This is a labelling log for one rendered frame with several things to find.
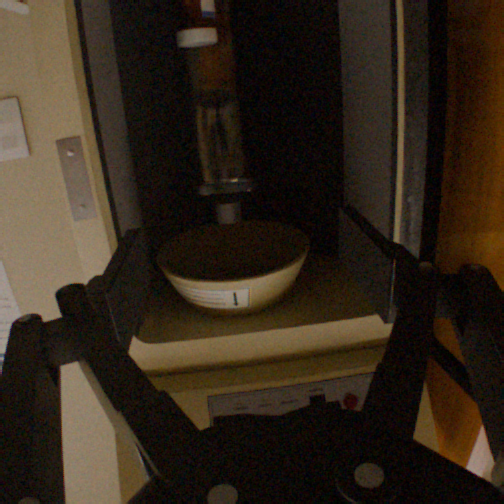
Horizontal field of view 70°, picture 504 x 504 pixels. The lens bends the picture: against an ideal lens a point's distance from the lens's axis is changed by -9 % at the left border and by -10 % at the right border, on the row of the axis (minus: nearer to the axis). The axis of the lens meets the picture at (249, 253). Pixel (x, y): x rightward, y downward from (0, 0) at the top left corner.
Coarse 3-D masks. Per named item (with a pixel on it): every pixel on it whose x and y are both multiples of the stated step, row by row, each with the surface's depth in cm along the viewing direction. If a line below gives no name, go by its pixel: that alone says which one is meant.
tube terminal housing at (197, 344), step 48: (48, 0) 26; (48, 48) 27; (48, 96) 28; (96, 144) 33; (96, 192) 32; (96, 240) 34; (336, 288) 45; (144, 336) 39; (192, 336) 39; (240, 336) 39; (288, 336) 40; (336, 336) 40; (384, 336) 41
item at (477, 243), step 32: (448, 0) 24; (480, 0) 22; (448, 32) 25; (480, 32) 22; (448, 64) 26; (480, 64) 23; (448, 96) 27; (480, 96) 24; (448, 128) 28; (480, 128) 25; (448, 160) 29; (480, 160) 25; (448, 192) 30; (480, 192) 26; (448, 224) 30; (480, 224) 27; (448, 256) 31; (480, 256) 27; (448, 320) 32
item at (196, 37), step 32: (160, 0) 33; (192, 0) 31; (224, 0) 32; (192, 32) 33; (224, 32) 33; (192, 64) 34; (224, 64) 34; (256, 64) 37; (192, 96) 35; (224, 96) 35; (256, 96) 37; (192, 128) 37; (224, 128) 36; (256, 128) 38; (192, 160) 38; (224, 160) 37; (256, 160) 39
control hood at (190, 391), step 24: (312, 360) 40; (336, 360) 40; (360, 360) 39; (168, 384) 39; (192, 384) 38; (216, 384) 38; (240, 384) 38; (264, 384) 38; (288, 384) 38; (192, 408) 37; (432, 432) 36; (120, 456) 35; (120, 480) 35; (144, 480) 35
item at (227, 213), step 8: (248, 192) 40; (256, 192) 41; (200, 200) 40; (208, 200) 40; (216, 200) 39; (224, 200) 39; (232, 200) 40; (240, 200) 40; (216, 208) 43; (224, 208) 43; (232, 208) 43; (240, 208) 44; (216, 216) 44; (224, 216) 43; (232, 216) 43; (240, 216) 44
